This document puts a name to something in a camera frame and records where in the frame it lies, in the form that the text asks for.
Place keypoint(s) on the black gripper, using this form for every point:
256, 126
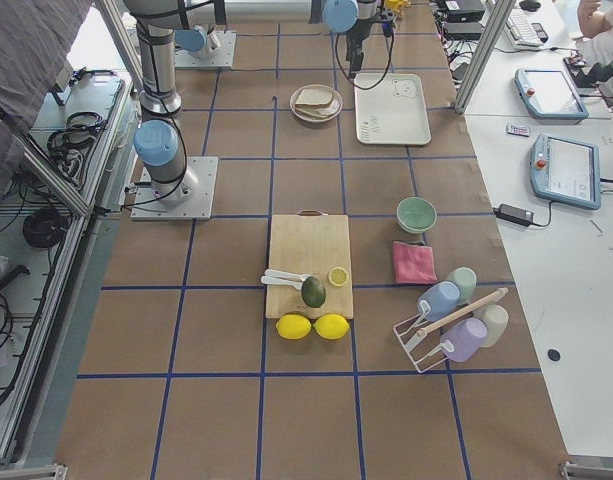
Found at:
356, 44

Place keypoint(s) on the white bread slice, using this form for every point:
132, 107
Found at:
314, 97

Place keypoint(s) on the white round plate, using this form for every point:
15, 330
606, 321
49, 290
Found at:
295, 93

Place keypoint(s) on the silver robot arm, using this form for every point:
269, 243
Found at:
354, 19
175, 185

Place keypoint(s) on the bread slice under egg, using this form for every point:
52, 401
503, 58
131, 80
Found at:
319, 114

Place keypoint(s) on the cream bear serving tray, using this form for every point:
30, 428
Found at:
391, 111

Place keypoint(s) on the mint green bowl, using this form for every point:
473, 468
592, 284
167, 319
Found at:
416, 215

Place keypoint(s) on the white keyboard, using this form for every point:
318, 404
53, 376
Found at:
520, 33

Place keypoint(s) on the far teach pendant tablet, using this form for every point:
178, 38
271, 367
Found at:
550, 95

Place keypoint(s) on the teach pendant tablet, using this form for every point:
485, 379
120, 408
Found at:
566, 171
550, 95

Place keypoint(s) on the pink folded cloth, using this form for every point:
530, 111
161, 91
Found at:
413, 264

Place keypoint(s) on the lemon half slice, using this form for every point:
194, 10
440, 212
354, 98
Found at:
338, 276

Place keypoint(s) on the wooden cutting board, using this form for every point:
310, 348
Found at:
312, 245

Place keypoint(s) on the black power adapter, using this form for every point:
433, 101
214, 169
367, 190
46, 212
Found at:
514, 214

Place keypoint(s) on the near teach pendant tablet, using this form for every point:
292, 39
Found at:
566, 171

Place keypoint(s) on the white plastic spoon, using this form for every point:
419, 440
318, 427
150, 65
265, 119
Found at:
283, 278

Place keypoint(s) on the green avocado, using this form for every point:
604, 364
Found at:
313, 292

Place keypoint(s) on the green mug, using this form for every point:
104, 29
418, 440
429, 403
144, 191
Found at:
465, 279

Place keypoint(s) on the blue mug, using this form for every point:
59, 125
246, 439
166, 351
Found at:
438, 301

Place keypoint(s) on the right whole yellow lemon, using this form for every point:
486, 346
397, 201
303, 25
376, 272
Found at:
331, 326

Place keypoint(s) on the whole yellow lemon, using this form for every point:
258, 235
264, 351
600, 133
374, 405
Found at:
293, 326
331, 326

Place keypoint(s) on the left whole yellow lemon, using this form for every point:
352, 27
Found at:
293, 326

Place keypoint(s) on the cream mug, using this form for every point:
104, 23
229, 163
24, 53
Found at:
495, 318

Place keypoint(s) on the purple mug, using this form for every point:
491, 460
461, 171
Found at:
463, 339

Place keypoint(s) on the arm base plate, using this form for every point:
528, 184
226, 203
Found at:
217, 53
193, 199

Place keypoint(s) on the white wire cup rack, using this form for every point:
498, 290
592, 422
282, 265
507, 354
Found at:
420, 340

